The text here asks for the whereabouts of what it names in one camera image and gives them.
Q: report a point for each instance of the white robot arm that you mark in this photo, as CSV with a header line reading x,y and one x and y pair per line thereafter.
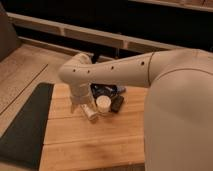
x,y
178,111

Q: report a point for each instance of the dark ceramic bowl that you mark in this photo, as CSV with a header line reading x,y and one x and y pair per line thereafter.
x,y
106,90

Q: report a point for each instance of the white paper cup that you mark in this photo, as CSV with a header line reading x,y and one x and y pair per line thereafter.
x,y
103,104

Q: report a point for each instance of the black rectangular box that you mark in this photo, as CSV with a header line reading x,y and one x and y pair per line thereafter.
x,y
117,103

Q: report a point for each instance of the white plastic bottle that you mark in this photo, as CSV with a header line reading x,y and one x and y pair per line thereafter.
x,y
90,113

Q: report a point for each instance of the dark floor mat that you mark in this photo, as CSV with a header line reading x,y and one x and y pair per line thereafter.
x,y
22,141

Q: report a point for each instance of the white wall shelf rail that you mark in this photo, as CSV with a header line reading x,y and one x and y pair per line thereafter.
x,y
89,35

